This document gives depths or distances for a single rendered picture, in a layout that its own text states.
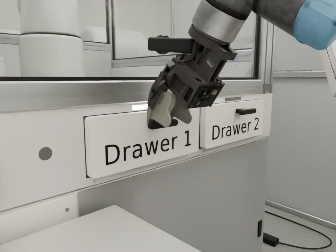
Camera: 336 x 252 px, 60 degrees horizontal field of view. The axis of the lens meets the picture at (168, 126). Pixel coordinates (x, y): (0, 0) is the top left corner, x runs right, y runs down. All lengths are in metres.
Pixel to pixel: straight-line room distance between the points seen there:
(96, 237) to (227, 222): 0.54
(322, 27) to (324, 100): 1.78
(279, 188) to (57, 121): 2.10
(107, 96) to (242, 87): 0.46
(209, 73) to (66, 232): 0.33
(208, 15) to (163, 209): 0.44
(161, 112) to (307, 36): 0.27
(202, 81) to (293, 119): 1.83
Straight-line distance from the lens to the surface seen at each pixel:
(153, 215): 0.68
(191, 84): 0.47
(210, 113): 0.73
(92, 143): 0.52
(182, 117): 0.57
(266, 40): 1.00
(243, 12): 0.46
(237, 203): 0.96
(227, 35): 0.46
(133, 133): 0.57
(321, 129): 2.21
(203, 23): 0.46
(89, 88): 0.53
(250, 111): 0.82
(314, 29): 0.41
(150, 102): 0.54
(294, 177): 2.36
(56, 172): 0.52
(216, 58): 0.46
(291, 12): 0.42
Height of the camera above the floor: 0.99
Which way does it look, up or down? 9 degrees down
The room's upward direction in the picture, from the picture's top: straight up
